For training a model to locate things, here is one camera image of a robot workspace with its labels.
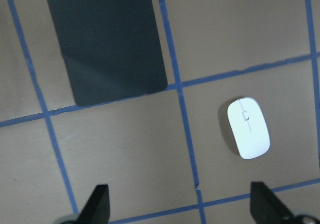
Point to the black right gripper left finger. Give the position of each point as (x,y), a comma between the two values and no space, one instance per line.
(97,208)

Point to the black mousepad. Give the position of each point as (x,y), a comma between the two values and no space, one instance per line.
(110,48)

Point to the white computer mouse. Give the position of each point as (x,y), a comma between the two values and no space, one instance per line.
(249,128)

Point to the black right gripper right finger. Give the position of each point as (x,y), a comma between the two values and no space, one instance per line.
(266,207)

